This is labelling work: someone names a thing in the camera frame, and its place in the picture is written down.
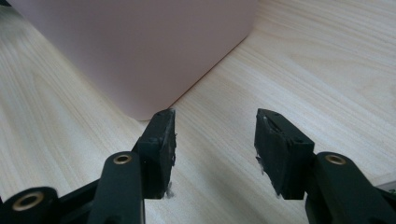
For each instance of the pink plastic bin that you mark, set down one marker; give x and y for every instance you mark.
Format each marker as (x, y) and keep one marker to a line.
(140, 46)

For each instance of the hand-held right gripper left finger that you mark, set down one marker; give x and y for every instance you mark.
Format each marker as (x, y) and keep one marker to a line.
(157, 149)

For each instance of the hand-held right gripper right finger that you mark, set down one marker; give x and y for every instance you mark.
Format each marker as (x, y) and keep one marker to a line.
(281, 155)

